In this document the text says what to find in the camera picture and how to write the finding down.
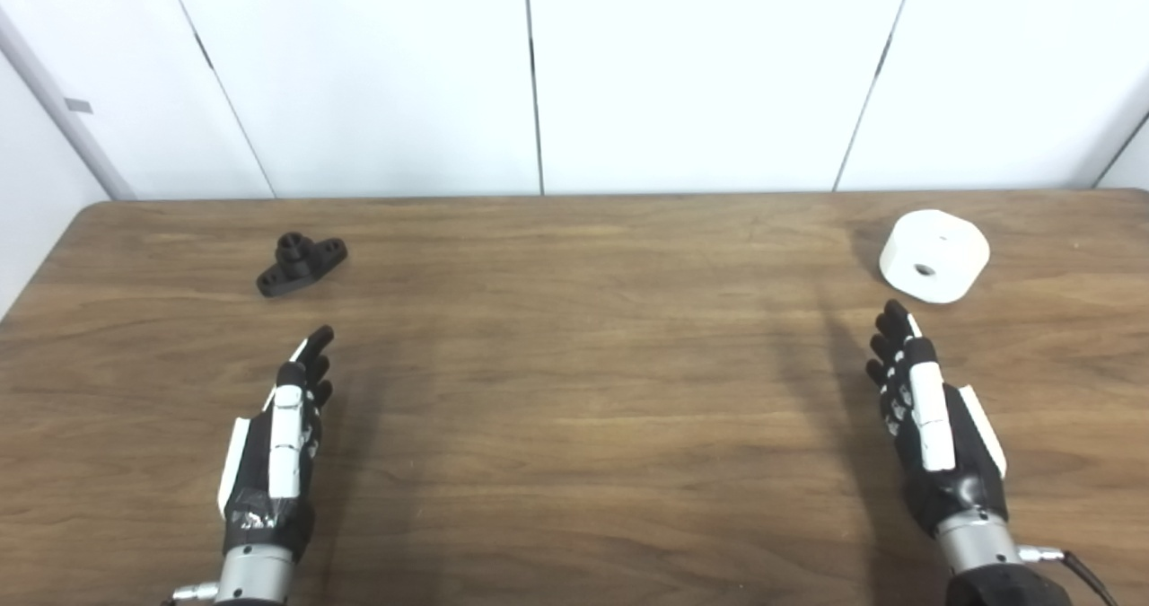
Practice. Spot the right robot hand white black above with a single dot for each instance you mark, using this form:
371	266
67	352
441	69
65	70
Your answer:
929	417

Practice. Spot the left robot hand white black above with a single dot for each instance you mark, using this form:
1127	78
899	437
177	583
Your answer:
285	435

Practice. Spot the round white piece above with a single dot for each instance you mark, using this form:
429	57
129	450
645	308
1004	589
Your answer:
938	251

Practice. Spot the black flanged holder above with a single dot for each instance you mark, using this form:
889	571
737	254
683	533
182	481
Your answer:
301	265

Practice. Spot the small grey wall tag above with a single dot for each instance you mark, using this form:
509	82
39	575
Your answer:
78	105

